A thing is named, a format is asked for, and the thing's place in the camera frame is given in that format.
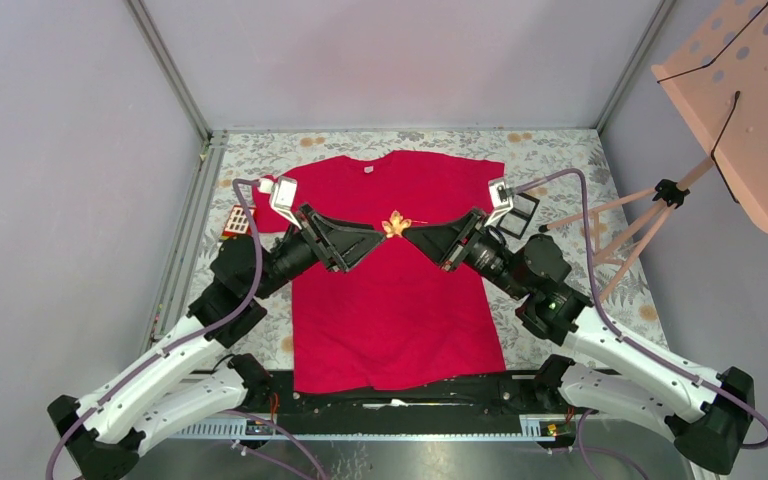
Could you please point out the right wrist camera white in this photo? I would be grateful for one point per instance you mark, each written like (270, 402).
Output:
(502, 199)

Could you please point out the orange glitter brooch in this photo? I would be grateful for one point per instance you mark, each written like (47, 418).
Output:
(397, 224)

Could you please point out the pink perforated music stand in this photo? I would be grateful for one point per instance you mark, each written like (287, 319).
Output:
(718, 82)

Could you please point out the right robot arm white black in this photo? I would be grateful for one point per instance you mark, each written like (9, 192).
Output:
(704, 413)

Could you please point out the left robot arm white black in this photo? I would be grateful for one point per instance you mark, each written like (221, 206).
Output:
(107, 431)

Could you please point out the silver slotted cable duct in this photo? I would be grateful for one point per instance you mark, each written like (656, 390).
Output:
(398, 424)

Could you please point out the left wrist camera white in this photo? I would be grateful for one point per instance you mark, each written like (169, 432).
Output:
(281, 193)

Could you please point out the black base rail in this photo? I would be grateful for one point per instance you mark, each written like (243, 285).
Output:
(520, 392)

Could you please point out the red toy block house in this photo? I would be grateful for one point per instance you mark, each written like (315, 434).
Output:
(236, 223)

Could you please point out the black brooch box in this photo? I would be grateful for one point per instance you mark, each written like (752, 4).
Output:
(516, 222)

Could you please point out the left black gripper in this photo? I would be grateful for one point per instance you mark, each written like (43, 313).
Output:
(345, 243)

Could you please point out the red t-shirt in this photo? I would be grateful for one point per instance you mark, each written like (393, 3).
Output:
(396, 321)

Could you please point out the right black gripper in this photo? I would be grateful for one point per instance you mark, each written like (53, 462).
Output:
(444, 241)

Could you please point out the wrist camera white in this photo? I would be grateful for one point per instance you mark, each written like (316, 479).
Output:
(281, 193)
(502, 199)

